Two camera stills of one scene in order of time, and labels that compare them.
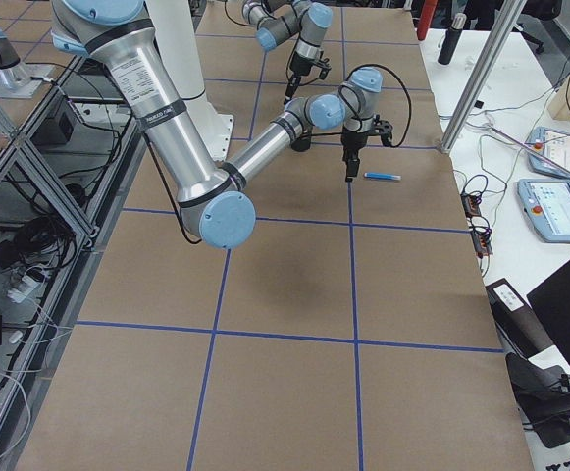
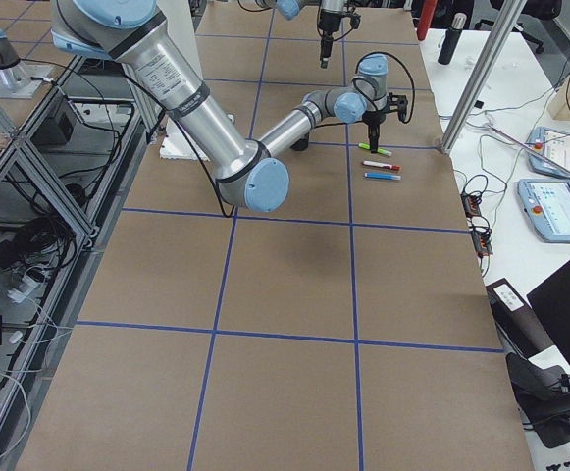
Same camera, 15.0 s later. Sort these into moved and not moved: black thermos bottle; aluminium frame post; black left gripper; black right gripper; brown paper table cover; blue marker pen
Moved: black left gripper; black right gripper
Not moved: aluminium frame post; brown paper table cover; blue marker pen; black thermos bottle
